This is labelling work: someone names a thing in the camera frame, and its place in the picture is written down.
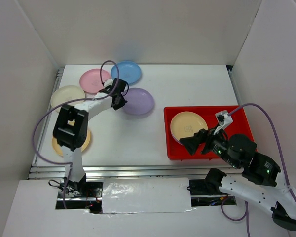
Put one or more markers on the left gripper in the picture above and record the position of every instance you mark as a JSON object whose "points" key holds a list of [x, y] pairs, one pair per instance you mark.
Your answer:
{"points": [[121, 103]]}

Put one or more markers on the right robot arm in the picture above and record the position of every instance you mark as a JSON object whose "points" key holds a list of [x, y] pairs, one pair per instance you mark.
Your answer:
{"points": [[271, 192]]}

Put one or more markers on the white foam block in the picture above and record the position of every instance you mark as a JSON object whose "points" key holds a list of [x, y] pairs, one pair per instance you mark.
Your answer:
{"points": [[150, 195]]}

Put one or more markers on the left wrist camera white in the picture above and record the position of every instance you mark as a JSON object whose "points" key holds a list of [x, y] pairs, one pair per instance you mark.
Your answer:
{"points": [[108, 82]]}

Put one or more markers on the cream white plate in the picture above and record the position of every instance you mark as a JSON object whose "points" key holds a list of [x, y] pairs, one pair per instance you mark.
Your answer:
{"points": [[65, 94]]}

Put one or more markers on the far blue plate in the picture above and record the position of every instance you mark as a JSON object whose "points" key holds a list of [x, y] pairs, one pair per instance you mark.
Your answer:
{"points": [[128, 71]]}

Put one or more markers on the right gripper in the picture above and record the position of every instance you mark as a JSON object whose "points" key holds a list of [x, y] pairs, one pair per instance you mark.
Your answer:
{"points": [[204, 135]]}

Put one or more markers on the pink plate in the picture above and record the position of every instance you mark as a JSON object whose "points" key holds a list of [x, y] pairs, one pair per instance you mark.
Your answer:
{"points": [[90, 81]]}

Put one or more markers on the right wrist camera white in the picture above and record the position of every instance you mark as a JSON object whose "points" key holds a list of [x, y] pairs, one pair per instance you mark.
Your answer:
{"points": [[224, 120]]}

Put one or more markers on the yellow plate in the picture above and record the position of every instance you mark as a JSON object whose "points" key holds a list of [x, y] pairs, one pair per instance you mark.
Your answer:
{"points": [[185, 124], [58, 149]]}

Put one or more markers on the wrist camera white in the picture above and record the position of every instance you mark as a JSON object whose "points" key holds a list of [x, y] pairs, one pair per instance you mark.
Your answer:
{"points": [[108, 82], [224, 120]]}

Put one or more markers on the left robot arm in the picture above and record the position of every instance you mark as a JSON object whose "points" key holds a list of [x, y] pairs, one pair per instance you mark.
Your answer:
{"points": [[71, 129]]}

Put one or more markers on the red plastic bin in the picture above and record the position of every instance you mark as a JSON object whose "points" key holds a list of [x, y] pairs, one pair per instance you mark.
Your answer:
{"points": [[176, 151]]}

